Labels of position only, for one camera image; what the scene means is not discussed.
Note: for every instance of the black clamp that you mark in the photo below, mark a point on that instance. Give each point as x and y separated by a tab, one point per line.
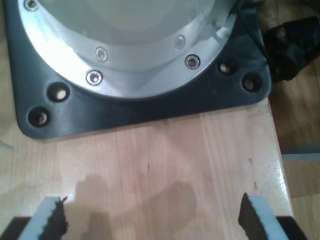
292	50

